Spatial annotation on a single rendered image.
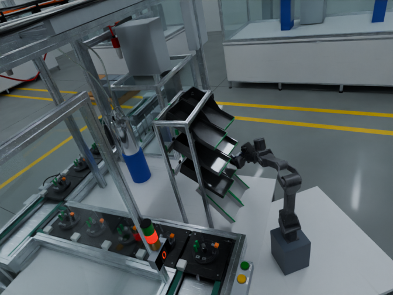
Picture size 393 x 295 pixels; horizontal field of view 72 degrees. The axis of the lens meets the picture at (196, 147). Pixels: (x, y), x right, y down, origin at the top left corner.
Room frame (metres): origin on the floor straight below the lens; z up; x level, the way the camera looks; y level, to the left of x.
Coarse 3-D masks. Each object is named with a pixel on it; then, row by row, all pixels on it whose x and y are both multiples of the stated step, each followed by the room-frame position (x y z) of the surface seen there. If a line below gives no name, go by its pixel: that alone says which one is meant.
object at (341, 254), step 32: (320, 192) 1.21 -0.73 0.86; (320, 224) 0.98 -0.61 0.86; (352, 224) 0.93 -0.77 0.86; (320, 256) 0.79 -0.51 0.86; (352, 256) 0.75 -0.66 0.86; (384, 256) 0.71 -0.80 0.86; (256, 288) 0.70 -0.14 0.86; (288, 288) 0.67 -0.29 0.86; (320, 288) 0.64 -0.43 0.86; (352, 288) 0.60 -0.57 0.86; (384, 288) 0.57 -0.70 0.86
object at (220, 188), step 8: (184, 160) 1.19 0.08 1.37; (184, 168) 1.16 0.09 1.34; (192, 168) 1.22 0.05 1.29; (192, 176) 1.14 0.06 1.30; (208, 176) 1.17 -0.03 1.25; (216, 176) 1.17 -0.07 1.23; (224, 176) 1.16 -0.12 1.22; (208, 184) 1.11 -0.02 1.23; (216, 184) 1.11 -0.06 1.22; (224, 184) 1.12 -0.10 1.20; (216, 192) 1.05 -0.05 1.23; (224, 192) 1.07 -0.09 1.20
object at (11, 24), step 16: (48, 0) 1.94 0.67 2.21; (64, 0) 2.06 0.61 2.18; (80, 0) 1.50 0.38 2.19; (96, 0) 1.52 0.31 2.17; (0, 16) 1.64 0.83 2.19; (32, 16) 1.22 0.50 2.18; (48, 16) 1.25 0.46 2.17; (0, 32) 1.06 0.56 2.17; (16, 32) 1.14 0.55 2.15; (16, 80) 1.63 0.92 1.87; (32, 80) 1.71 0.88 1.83
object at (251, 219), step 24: (120, 168) 1.99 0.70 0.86; (144, 192) 1.60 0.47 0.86; (168, 192) 1.54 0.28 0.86; (192, 192) 1.48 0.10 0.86; (264, 192) 1.32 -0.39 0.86; (168, 216) 1.30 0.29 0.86; (192, 216) 1.26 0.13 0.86; (216, 216) 1.21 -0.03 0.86; (240, 216) 1.17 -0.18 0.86; (264, 216) 1.12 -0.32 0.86
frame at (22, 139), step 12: (72, 96) 0.78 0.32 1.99; (84, 96) 0.78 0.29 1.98; (60, 108) 0.70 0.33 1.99; (72, 108) 0.73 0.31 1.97; (36, 120) 0.66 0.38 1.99; (48, 120) 0.66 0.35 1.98; (60, 120) 0.69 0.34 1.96; (24, 132) 0.60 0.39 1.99; (36, 132) 0.63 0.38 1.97; (0, 144) 0.57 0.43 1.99; (12, 144) 0.57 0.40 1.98; (24, 144) 0.59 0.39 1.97; (0, 156) 0.54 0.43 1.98; (12, 156) 0.55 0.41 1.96
